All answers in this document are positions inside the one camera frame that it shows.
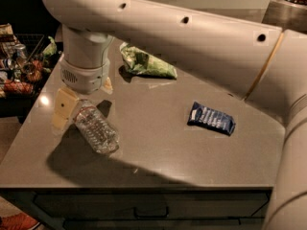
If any grey raised counter block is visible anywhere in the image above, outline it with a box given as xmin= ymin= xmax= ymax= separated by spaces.
xmin=262 ymin=0 xmax=307 ymax=34

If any black drawer handle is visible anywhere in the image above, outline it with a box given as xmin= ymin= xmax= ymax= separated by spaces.
xmin=133 ymin=205 xmax=169 ymax=219

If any green chip bag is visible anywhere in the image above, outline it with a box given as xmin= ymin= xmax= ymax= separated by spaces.
xmin=120 ymin=42 xmax=177 ymax=80

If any clear plastic water bottle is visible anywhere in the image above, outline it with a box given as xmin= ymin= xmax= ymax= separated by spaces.
xmin=74 ymin=100 xmax=119 ymax=154

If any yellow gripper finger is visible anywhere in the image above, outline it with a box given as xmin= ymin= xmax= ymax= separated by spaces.
xmin=101 ymin=77 xmax=113 ymax=94
xmin=52 ymin=87 xmax=79 ymax=130

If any black wire snack basket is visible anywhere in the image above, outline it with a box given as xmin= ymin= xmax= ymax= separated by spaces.
xmin=0 ymin=24 xmax=60 ymax=99

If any red shoe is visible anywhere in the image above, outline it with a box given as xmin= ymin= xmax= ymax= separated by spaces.
xmin=0 ymin=213 xmax=39 ymax=230

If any dark blue snack packet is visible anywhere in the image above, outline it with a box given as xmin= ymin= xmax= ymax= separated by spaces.
xmin=187 ymin=102 xmax=236 ymax=136

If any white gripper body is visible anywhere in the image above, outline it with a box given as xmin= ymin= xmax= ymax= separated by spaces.
xmin=59 ymin=59 xmax=110 ymax=94

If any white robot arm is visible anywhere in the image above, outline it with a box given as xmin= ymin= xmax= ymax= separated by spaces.
xmin=42 ymin=0 xmax=307 ymax=230

